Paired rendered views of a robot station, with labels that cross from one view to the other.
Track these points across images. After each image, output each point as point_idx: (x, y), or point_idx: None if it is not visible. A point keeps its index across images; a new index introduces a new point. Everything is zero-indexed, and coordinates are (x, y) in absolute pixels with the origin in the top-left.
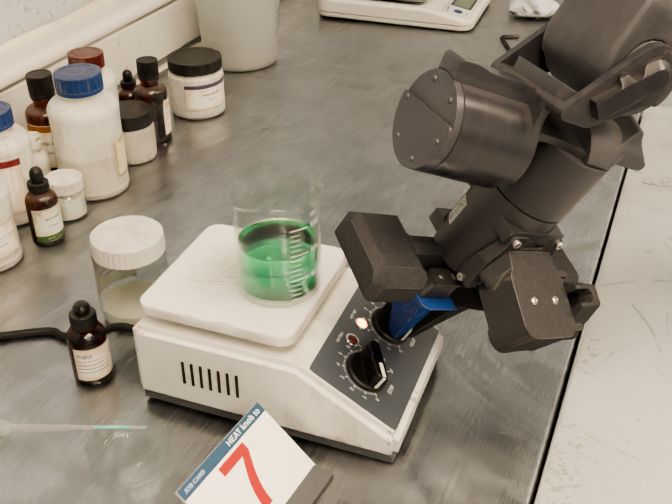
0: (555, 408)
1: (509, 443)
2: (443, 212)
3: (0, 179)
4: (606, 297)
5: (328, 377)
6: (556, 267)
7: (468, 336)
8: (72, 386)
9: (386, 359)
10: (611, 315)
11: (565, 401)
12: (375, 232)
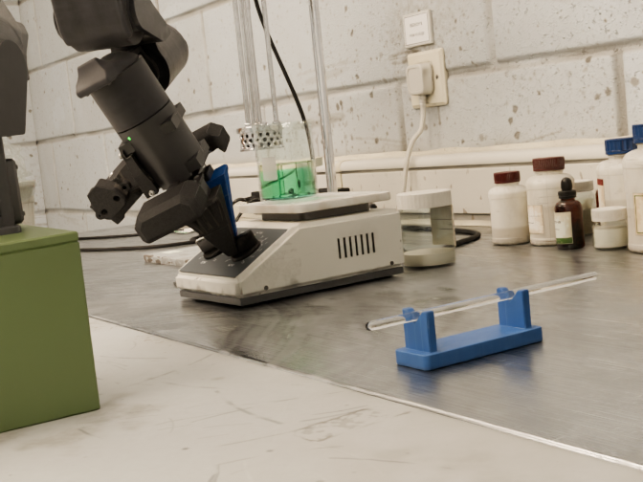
0: (133, 327)
1: (136, 317)
2: (199, 142)
3: (554, 177)
4: (193, 352)
5: None
6: (147, 203)
7: (245, 316)
8: None
9: (223, 255)
10: (170, 350)
11: (131, 329)
12: (196, 130)
